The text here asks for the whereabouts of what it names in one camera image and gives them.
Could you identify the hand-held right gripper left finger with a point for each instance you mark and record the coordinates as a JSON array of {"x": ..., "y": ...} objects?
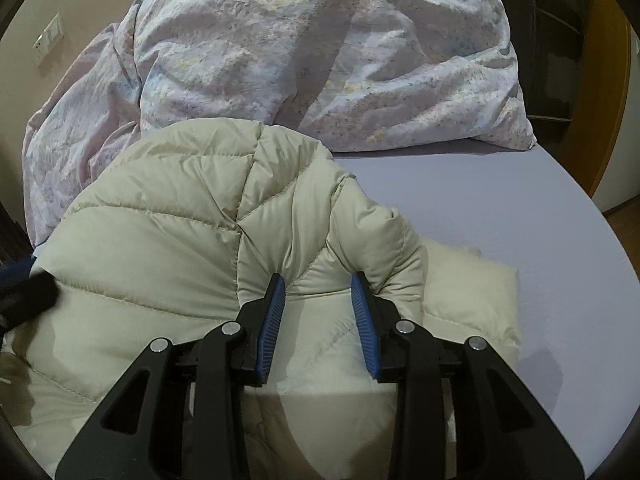
[{"x": 267, "y": 340}]

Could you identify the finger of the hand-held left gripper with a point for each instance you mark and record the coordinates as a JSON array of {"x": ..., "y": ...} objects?
[
  {"x": 15, "y": 269},
  {"x": 32, "y": 295}
]

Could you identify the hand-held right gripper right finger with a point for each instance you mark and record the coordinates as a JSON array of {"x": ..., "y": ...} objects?
[{"x": 367, "y": 340}]

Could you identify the cream quilted puffer jacket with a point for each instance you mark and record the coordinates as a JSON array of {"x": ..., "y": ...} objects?
[{"x": 165, "y": 240}]

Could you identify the dark bedside furniture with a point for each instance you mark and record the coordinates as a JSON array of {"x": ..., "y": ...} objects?
[{"x": 10, "y": 232}]

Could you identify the pale lilac patterned duvet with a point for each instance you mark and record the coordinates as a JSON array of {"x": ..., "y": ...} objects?
[{"x": 80, "y": 145}]

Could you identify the pale patterned pillow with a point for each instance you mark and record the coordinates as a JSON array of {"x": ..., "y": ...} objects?
[{"x": 320, "y": 45}]

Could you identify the dark wooden shelf unit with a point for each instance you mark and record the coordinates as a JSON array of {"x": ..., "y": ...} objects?
[{"x": 545, "y": 50}]

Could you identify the beige wall switch plate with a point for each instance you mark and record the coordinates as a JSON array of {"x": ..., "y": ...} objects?
[{"x": 48, "y": 40}]

